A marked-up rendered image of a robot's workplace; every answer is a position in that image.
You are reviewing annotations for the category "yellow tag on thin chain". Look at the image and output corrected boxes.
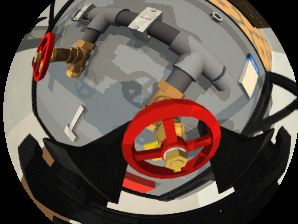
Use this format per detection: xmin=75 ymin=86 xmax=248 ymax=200
xmin=143 ymin=122 xmax=185 ymax=161

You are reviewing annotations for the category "red rectangular block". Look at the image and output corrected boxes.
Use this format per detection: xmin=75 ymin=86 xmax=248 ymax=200
xmin=123 ymin=171 xmax=155 ymax=193

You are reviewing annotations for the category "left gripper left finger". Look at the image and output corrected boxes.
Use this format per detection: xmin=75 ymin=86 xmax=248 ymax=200
xmin=42 ymin=120 xmax=131 ymax=204

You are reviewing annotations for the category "grey pipe with red valve handwheels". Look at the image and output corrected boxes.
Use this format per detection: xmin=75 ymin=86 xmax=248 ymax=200
xmin=33 ymin=4 xmax=233 ymax=179

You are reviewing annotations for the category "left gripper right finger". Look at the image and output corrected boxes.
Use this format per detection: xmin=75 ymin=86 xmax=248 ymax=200
xmin=198 ymin=120 xmax=275 ymax=194

